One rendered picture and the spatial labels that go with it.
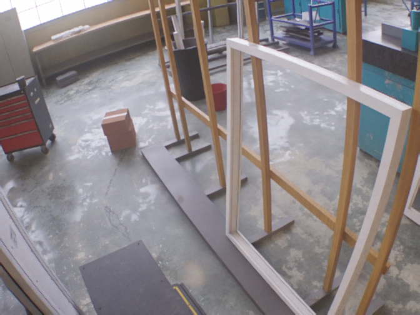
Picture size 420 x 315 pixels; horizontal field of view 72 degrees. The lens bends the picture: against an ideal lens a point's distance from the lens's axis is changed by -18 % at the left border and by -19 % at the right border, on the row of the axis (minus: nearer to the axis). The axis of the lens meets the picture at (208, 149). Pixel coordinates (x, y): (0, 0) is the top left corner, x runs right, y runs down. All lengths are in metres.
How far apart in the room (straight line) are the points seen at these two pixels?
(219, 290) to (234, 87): 1.32
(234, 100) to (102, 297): 1.30
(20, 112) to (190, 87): 2.30
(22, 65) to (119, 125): 4.53
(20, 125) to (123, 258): 3.22
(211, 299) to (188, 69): 3.12
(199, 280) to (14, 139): 3.15
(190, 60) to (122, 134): 1.34
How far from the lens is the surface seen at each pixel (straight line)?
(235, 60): 1.96
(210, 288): 2.40
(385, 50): 2.87
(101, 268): 1.58
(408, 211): 2.90
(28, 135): 4.55
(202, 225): 2.74
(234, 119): 2.08
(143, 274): 1.48
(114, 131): 3.96
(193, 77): 4.64
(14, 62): 8.00
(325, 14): 8.11
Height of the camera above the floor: 1.97
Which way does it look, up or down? 32 degrees down
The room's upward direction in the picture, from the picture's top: 10 degrees counter-clockwise
